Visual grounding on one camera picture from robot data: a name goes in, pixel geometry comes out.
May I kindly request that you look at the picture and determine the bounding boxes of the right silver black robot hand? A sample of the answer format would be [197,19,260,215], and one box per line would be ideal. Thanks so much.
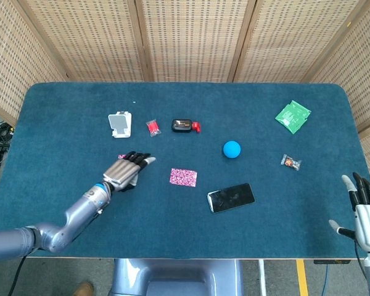
[329,171,370,254]

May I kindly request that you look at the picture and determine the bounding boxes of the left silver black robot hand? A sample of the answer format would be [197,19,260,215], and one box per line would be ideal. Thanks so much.
[102,150,157,193]

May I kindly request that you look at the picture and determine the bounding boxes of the white phone stand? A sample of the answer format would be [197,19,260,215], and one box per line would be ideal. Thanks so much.
[107,110,133,140]

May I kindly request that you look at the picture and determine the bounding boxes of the black table edge plate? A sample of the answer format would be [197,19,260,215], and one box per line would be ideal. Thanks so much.
[313,259,352,265]

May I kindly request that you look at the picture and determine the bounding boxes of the small red candy packet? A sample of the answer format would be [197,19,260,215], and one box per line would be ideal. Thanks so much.
[145,119,162,138]

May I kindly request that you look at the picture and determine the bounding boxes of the blue carpet table cover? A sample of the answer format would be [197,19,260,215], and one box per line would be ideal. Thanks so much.
[0,81,370,260]

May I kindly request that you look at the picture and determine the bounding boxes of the black case with red clip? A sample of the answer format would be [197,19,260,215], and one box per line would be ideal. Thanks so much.
[171,118,202,134]

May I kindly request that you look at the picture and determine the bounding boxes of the small clear candy wrapper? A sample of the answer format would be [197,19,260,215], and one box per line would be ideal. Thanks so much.
[280,153,303,171]

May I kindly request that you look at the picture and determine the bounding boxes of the black smartphone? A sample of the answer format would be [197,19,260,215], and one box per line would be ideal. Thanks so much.
[206,183,256,215]

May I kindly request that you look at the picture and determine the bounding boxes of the blue ball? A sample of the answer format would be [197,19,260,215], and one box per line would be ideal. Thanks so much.
[223,140,242,159]

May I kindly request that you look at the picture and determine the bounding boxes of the blue-grey robot torso base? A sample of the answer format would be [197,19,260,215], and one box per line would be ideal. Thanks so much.
[109,258,244,296]

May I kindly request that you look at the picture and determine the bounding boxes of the white table leg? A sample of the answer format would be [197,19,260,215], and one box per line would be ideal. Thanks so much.
[258,259,268,296]

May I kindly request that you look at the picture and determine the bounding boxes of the brown shoe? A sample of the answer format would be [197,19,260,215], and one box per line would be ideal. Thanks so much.
[73,281,94,296]

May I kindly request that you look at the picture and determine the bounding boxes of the green foil packet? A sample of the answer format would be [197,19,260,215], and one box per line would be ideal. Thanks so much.
[274,99,312,135]

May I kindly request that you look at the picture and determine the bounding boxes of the woven bamboo folding screen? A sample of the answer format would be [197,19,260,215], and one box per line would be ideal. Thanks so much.
[0,0,370,198]

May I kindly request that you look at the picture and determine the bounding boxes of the thin blue cable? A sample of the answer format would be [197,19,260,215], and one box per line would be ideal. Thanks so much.
[322,263,331,296]

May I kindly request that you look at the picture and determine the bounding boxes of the black floor cables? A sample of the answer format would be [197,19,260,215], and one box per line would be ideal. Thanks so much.
[0,120,15,149]

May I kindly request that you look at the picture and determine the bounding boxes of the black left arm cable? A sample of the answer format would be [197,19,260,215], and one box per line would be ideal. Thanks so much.
[6,255,29,296]

